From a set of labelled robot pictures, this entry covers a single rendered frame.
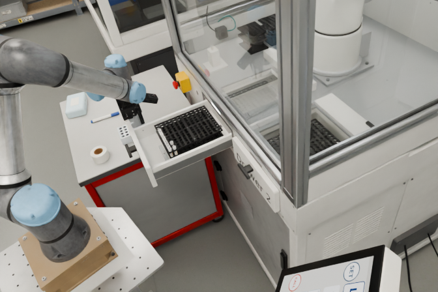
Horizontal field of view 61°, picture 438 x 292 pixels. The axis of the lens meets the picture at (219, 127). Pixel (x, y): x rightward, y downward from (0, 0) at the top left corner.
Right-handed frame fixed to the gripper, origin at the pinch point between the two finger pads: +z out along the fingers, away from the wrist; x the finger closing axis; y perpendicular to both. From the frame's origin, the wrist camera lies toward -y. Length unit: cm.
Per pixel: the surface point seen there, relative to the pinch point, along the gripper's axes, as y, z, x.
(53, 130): 65, 81, -135
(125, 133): 8.8, 1.6, -1.3
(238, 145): -26, -11, 43
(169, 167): -2.2, -5.6, 34.7
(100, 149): 20.7, 2.1, 2.5
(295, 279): -17, -20, 96
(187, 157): -9.4, -6.3, 34.2
